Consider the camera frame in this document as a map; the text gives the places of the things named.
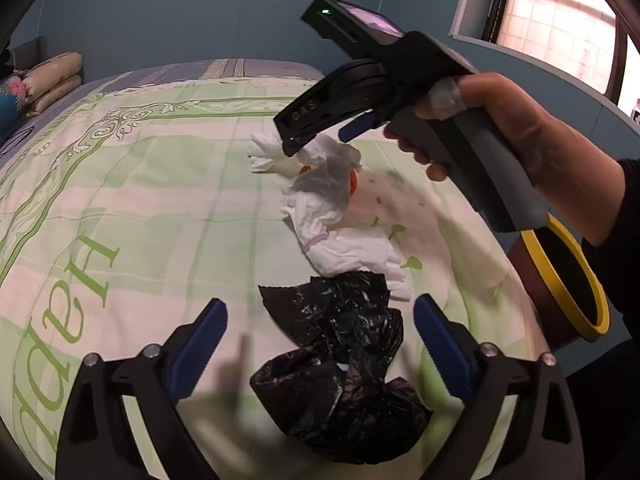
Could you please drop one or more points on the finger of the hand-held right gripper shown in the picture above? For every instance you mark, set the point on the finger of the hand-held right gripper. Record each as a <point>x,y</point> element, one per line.
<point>307,112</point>
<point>360,125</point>

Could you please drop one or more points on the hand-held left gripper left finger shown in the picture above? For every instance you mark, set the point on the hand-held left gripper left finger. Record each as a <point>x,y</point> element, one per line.
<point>200,350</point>

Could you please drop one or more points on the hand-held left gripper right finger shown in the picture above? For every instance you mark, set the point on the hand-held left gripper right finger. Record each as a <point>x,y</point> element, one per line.
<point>442,345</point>

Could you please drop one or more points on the black plastic bag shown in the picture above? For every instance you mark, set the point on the black plastic bag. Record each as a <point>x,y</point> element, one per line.
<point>350,400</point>

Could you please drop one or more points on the brown yellow-rimmed trash bin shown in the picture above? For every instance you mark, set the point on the brown yellow-rimmed trash bin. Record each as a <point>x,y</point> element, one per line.
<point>535,280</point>

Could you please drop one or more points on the white plastic bag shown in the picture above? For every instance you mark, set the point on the white plastic bag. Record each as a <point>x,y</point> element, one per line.
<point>345,255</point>

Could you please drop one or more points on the person's right hand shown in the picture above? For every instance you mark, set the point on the person's right hand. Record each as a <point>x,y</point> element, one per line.
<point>550,150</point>

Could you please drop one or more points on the orange round object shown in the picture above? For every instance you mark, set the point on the orange round object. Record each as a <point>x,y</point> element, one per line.
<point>353,182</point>

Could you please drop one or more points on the white glove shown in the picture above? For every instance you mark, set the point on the white glove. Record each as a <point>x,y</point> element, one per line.
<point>265,152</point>

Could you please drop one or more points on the green white printed blanket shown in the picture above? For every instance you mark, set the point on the green white printed blanket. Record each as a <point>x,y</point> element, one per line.
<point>150,210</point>

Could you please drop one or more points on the window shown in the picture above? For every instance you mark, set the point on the window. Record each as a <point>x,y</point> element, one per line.
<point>550,25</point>

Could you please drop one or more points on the person's dark clothing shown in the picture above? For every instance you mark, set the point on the person's dark clothing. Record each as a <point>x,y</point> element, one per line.
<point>610,410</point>

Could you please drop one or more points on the beige pillow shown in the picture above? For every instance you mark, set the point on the beige pillow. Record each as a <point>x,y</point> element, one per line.
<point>55,95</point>
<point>55,70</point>

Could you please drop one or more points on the grey headboard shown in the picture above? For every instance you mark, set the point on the grey headboard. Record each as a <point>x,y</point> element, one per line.
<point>27,50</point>

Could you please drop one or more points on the blue floral pillow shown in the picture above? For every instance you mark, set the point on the blue floral pillow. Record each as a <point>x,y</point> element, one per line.
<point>10,105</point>

